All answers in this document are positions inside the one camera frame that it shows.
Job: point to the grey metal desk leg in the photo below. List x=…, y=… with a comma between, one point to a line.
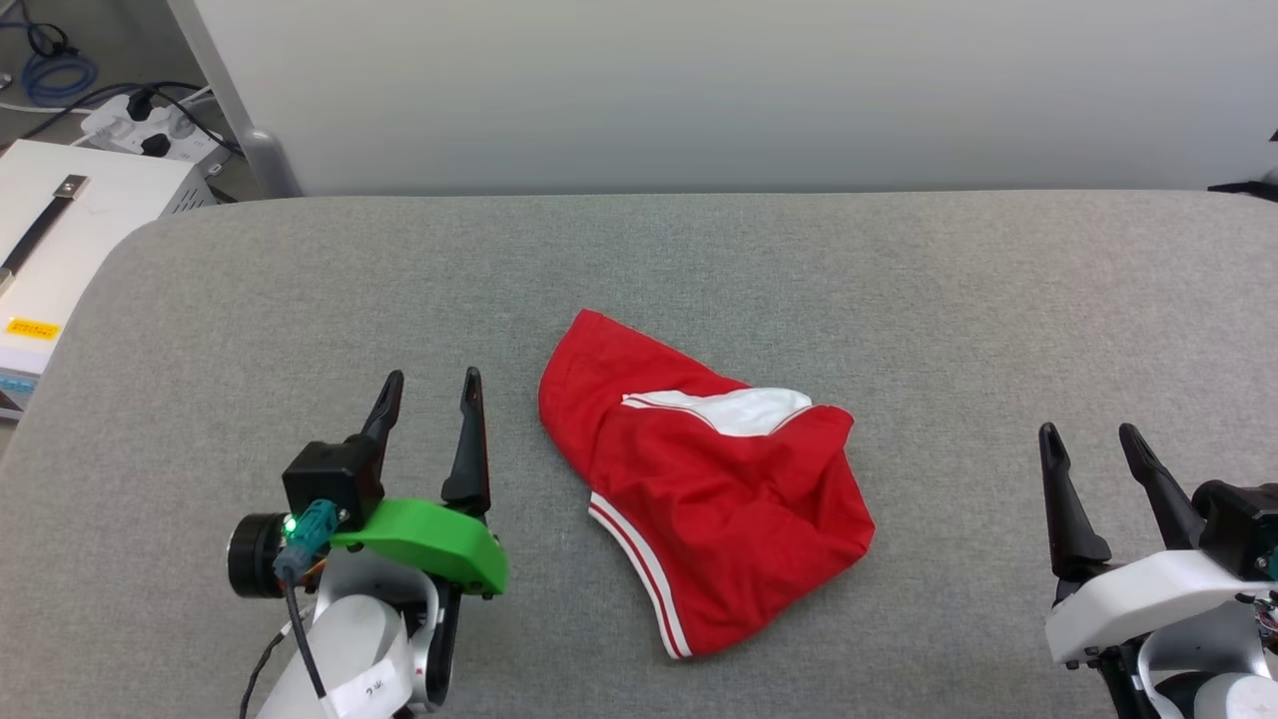
x=230, y=100

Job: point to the black cylinder on left gripper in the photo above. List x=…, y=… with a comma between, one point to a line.
x=255, y=554

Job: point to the white power strip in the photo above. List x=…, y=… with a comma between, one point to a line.
x=120, y=125

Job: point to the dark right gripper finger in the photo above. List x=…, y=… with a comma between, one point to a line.
x=1163, y=489
x=1068, y=509

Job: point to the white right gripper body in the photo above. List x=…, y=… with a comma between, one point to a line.
x=1148, y=594

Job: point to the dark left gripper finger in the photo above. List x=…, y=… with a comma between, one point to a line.
x=389, y=399
x=471, y=449

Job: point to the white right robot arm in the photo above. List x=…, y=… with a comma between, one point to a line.
x=1218, y=689

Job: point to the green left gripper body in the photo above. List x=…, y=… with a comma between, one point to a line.
x=429, y=539

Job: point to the black object beside sofa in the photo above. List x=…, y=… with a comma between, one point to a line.
x=1248, y=187

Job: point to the white equipment box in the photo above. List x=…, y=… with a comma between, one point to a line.
x=100, y=220

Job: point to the yellow warning label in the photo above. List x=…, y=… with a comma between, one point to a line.
x=33, y=329

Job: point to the red Bulls basketball jersey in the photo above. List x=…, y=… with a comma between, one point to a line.
x=719, y=499

